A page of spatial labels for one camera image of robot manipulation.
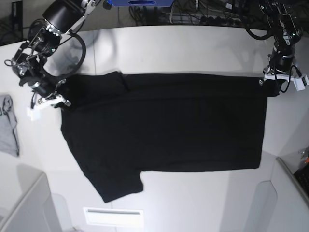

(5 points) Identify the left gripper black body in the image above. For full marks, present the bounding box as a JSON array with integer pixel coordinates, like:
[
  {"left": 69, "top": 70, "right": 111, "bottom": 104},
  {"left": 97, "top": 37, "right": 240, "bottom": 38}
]
[{"left": 268, "top": 48, "right": 295, "bottom": 74}]

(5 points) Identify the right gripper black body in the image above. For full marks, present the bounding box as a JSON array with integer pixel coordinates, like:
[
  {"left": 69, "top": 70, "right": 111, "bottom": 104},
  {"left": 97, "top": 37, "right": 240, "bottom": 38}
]
[{"left": 30, "top": 80, "right": 60, "bottom": 99}]

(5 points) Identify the black T-shirt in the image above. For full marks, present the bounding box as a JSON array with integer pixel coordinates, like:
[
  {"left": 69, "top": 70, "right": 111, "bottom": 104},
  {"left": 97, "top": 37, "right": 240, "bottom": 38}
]
[{"left": 61, "top": 72, "right": 279, "bottom": 203}]

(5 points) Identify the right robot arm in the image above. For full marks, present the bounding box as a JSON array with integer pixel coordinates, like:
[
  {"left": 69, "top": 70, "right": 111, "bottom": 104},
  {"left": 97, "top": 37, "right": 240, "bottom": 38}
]
[{"left": 4, "top": 0, "right": 100, "bottom": 98}]

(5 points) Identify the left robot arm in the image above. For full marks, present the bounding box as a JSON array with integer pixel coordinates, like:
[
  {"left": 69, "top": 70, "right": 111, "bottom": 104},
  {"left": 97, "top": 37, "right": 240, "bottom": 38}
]
[{"left": 239, "top": 0, "right": 303, "bottom": 75}]

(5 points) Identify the grey folded T-shirt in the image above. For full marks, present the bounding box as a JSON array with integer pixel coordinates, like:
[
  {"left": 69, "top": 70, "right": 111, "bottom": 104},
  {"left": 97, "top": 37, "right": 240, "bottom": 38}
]
[{"left": 0, "top": 94, "right": 20, "bottom": 157}]

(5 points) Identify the black power strip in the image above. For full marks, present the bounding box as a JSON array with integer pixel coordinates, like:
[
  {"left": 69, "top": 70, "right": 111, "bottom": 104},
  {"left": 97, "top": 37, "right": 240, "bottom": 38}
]
[{"left": 199, "top": 16, "right": 241, "bottom": 27}]

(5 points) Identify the blue box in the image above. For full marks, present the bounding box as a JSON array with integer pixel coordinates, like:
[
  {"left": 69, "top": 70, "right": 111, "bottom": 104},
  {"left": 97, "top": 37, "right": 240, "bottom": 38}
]
[{"left": 107, "top": 0, "right": 174, "bottom": 7}]

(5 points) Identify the black keyboard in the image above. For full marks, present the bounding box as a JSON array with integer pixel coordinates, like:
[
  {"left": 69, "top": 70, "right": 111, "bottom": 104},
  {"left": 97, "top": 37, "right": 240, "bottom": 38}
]
[{"left": 294, "top": 163, "right": 309, "bottom": 196}]

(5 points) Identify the white label plate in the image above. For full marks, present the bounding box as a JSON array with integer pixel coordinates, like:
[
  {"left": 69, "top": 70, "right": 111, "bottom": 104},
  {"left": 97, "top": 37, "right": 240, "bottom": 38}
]
[{"left": 83, "top": 207, "right": 144, "bottom": 228}]

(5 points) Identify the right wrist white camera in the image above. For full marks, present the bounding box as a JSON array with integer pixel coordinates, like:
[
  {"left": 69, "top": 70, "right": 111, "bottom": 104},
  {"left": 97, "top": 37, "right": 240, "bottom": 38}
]
[{"left": 27, "top": 107, "right": 41, "bottom": 121}]

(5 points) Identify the wrist white camera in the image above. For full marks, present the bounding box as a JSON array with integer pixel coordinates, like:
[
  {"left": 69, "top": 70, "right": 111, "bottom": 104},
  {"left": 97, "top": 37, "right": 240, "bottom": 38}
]
[
  {"left": 294, "top": 74, "right": 309, "bottom": 91},
  {"left": 27, "top": 107, "right": 41, "bottom": 121}
]

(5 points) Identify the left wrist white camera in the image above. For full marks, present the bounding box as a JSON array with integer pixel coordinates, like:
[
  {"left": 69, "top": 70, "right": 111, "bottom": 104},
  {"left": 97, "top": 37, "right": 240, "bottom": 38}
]
[{"left": 294, "top": 74, "right": 309, "bottom": 91}]

